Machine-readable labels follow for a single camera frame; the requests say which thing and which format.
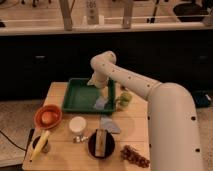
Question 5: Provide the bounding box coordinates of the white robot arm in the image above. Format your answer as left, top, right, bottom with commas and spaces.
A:
89, 51, 204, 171

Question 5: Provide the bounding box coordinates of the wooden table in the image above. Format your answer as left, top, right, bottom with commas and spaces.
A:
21, 81, 151, 171

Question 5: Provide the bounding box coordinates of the black round plate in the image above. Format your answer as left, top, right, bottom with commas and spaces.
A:
88, 129, 115, 159

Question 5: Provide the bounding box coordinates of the grey blue sponge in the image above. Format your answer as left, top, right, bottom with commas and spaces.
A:
93, 97, 108, 110

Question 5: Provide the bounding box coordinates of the grey blue cloth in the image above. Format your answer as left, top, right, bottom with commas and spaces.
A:
100, 117, 121, 134

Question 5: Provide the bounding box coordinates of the brown dried flower bunch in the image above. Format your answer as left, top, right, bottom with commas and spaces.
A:
120, 145, 150, 168

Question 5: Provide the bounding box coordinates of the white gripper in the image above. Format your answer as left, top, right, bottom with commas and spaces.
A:
87, 74, 108, 89

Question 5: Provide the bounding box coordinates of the black cable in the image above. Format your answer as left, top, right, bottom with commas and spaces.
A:
0, 129, 28, 152

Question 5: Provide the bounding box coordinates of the orange bowl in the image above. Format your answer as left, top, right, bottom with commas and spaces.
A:
34, 104, 62, 129

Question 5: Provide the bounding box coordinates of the white cup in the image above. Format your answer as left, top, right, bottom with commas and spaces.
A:
69, 116, 87, 135

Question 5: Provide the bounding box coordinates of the green plastic tray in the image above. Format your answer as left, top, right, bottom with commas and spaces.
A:
62, 78, 116, 115

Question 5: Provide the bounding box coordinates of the green mug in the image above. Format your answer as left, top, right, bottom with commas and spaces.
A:
116, 92, 132, 108

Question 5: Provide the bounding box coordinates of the wooden block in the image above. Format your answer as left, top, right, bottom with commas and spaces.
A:
95, 129, 107, 157

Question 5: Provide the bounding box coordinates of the small black dish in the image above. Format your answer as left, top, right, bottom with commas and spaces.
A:
32, 136, 50, 153

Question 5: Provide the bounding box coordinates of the small metal object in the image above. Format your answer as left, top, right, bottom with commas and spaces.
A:
73, 135, 88, 143

